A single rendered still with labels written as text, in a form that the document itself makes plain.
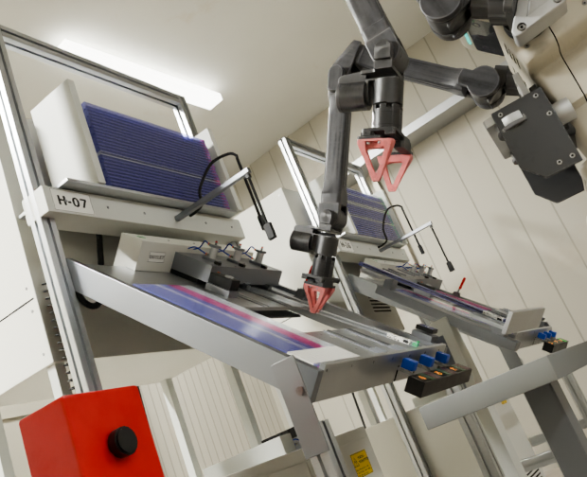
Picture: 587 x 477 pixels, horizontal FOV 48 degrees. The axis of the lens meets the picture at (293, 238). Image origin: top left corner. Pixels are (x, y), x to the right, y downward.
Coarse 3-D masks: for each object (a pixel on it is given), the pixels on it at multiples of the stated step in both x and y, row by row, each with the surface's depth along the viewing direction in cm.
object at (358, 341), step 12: (324, 336) 153; (336, 336) 157; (348, 336) 161; (360, 336) 165; (372, 336) 169; (348, 348) 147; (360, 348) 151; (372, 348) 152; (384, 348) 158; (396, 348) 160
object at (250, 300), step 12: (120, 276) 156; (132, 276) 160; (144, 276) 164; (156, 276) 169; (168, 276) 173; (204, 288) 171; (228, 300) 164; (240, 300) 168; (252, 300) 173; (264, 300) 177; (276, 300) 182; (300, 300) 194; (264, 312) 183; (276, 312) 188; (288, 312) 192
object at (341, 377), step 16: (384, 352) 143; (400, 352) 148; (416, 352) 157; (432, 352) 167; (336, 368) 123; (352, 368) 129; (368, 368) 135; (384, 368) 143; (432, 368) 170; (320, 384) 119; (336, 384) 125; (352, 384) 131; (368, 384) 138; (320, 400) 121
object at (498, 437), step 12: (432, 324) 206; (444, 324) 204; (444, 336) 204; (456, 336) 203; (456, 348) 201; (456, 360) 201; (468, 360) 201; (468, 384) 199; (492, 408) 198; (480, 420) 196; (492, 420) 194; (492, 432) 194; (504, 432) 196; (492, 444) 194; (504, 444) 192; (504, 456) 192; (516, 456) 194; (504, 468) 191; (516, 468) 190
